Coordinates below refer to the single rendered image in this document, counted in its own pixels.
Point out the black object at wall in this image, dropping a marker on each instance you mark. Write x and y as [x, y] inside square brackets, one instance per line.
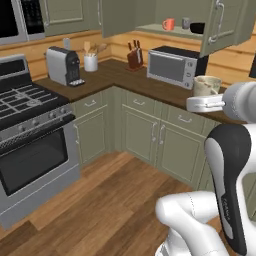
[253, 68]

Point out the brown knife block with knives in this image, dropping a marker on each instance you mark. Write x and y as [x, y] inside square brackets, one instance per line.
[134, 59]

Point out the white wall socket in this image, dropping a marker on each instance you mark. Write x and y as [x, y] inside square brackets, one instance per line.
[67, 43]

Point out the narrow green wall cabinet door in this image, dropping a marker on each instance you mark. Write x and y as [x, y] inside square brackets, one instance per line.
[94, 15]

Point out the white utensil pot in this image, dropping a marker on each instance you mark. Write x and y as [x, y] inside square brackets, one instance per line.
[90, 63]

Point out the grey glass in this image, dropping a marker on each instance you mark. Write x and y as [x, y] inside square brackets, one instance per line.
[185, 23]

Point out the green drawer front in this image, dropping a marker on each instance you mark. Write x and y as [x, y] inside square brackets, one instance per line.
[90, 104]
[139, 102]
[185, 119]

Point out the silver toaster oven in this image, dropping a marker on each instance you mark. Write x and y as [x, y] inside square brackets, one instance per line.
[166, 66]

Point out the wooden kitchen utensils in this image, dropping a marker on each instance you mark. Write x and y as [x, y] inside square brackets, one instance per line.
[90, 48]

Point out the red mug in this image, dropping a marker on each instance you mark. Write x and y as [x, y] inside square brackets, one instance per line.
[169, 24]

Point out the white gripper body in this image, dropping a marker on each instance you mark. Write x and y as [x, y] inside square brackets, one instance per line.
[200, 104]

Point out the green base cabinet door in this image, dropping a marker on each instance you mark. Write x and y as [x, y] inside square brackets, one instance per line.
[91, 136]
[138, 135]
[180, 156]

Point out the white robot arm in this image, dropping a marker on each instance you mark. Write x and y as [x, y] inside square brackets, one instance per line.
[230, 173]

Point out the open green wall cabinet door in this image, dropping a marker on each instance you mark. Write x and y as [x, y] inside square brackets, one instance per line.
[233, 23]
[116, 16]

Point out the silver and black coffee machine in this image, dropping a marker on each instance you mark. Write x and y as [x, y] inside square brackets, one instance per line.
[60, 66]

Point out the steel gas stove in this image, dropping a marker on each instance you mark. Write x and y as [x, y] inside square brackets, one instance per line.
[30, 133]

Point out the black oven door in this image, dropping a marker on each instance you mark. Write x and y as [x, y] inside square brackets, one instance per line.
[31, 160]

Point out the black bowl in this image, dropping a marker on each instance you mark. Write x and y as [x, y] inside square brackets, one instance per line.
[198, 28]

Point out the green wall cabinet shelf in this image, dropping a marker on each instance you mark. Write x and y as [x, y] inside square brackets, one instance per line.
[166, 32]

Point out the steel microwave oven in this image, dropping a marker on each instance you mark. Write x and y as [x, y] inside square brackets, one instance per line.
[16, 20]

